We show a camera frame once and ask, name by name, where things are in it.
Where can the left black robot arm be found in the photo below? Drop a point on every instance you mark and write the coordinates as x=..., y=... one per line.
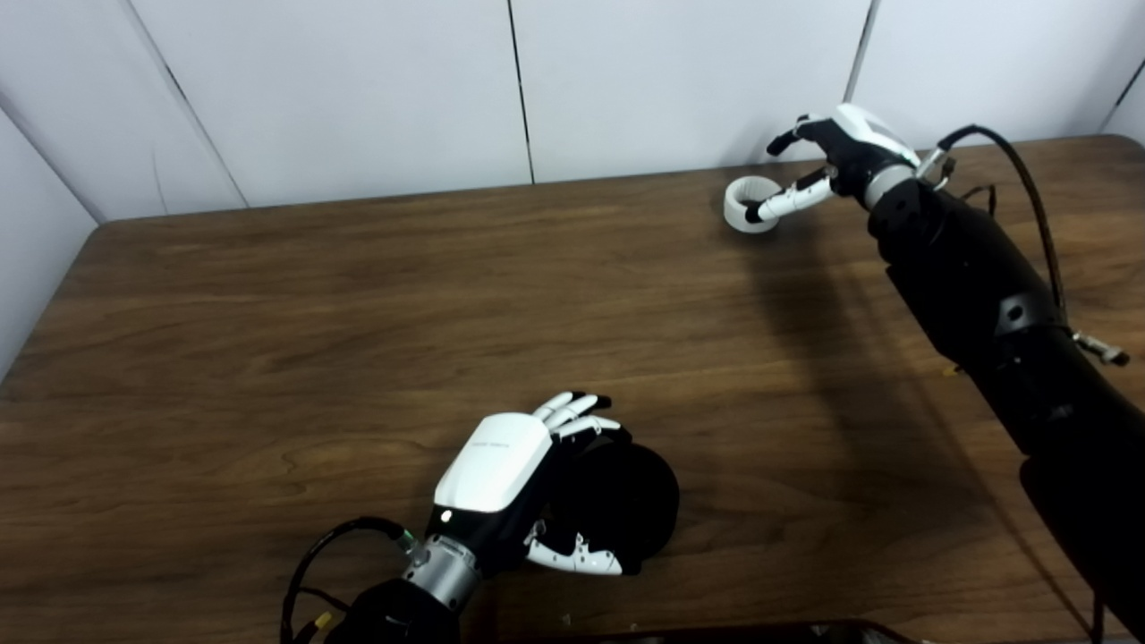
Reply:
x=394, y=617

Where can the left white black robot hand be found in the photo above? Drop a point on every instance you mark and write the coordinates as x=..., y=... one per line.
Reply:
x=492, y=465

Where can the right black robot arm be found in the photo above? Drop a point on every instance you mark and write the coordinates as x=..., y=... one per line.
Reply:
x=984, y=295

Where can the round black plastic part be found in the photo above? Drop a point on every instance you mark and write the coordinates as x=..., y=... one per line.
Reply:
x=635, y=510

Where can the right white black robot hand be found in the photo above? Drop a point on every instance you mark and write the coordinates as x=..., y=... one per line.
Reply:
x=859, y=148

